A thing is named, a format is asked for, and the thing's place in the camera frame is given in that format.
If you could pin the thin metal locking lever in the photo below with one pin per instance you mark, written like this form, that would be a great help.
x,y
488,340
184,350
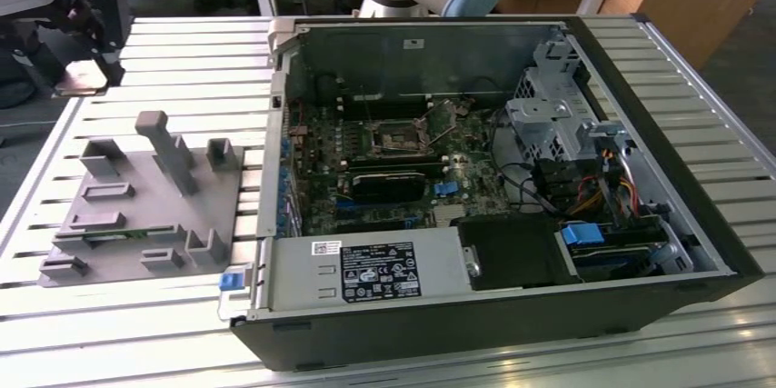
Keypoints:
x,y
445,136

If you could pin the blue case latch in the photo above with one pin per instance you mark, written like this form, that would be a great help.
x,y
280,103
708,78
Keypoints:
x,y
231,281

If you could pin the hard disk in blue carrier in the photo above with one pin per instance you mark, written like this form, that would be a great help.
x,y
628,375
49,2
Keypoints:
x,y
581,235

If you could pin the CPU socket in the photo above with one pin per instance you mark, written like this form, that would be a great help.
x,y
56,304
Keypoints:
x,y
397,138

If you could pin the grey plastic parts rack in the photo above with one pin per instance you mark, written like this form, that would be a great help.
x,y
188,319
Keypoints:
x,y
151,215

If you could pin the green RAM stick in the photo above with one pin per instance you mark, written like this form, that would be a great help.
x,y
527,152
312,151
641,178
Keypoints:
x,y
136,233

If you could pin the black RAM slot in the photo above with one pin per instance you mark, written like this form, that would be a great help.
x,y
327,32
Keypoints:
x,y
393,170
393,162

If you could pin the black PC case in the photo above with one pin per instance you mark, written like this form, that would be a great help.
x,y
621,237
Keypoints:
x,y
424,342

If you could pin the silver power supply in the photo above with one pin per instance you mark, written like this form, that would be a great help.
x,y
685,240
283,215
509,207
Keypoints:
x,y
291,279

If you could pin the silver green CPU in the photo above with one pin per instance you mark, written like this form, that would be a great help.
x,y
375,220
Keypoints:
x,y
79,76

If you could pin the silver drive cage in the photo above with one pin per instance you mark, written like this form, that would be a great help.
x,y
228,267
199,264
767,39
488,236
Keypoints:
x,y
539,124

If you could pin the blue motherboard connector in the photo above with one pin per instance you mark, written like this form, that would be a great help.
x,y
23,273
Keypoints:
x,y
444,189

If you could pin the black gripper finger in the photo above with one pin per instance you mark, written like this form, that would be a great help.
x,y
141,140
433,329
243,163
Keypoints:
x,y
112,70

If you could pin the white case label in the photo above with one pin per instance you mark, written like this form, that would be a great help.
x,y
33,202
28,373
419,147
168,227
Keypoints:
x,y
413,43

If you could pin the black plastic shroud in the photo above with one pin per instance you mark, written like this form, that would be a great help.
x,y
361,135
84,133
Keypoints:
x,y
509,251

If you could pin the silver chipset heatsink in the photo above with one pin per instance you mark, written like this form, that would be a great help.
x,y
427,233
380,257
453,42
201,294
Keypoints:
x,y
451,215

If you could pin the green motherboard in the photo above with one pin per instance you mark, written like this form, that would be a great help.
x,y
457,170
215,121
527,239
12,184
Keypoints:
x,y
472,170

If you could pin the black graphics card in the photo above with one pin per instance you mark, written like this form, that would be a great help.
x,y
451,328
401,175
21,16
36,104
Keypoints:
x,y
388,188

